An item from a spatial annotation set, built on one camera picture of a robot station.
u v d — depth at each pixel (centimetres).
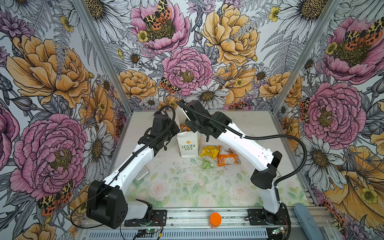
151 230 71
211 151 90
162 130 59
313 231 69
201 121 53
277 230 72
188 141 84
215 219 67
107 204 40
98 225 43
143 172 89
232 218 76
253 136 48
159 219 73
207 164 89
